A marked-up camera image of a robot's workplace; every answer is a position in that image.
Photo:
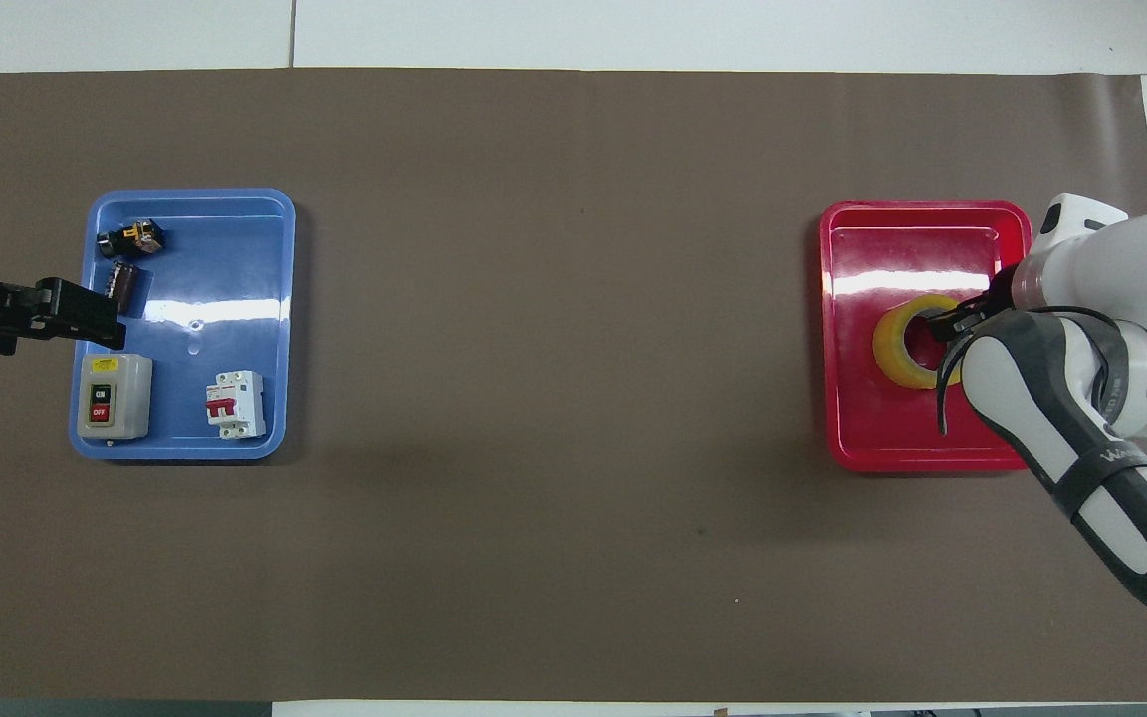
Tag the white circuit breaker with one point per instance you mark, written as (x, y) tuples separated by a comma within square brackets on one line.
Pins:
[(240, 398)]

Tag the small black electric component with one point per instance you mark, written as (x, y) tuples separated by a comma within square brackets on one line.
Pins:
[(130, 239)]

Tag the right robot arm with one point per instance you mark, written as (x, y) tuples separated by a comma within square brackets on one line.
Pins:
[(1081, 259)]

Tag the yellow tape roll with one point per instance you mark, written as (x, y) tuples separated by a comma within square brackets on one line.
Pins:
[(892, 349)]

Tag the grey on-off switch box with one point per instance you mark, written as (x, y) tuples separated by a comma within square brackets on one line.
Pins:
[(120, 408)]

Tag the red plastic tray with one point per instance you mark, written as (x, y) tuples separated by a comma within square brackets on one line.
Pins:
[(892, 428)]

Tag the blue plastic tray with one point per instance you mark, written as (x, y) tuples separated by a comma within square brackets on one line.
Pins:
[(225, 289)]

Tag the brown cylindrical capacitor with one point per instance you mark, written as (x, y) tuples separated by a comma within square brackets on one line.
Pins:
[(123, 282)]

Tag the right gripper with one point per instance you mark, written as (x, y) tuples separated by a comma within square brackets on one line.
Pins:
[(1005, 289)]

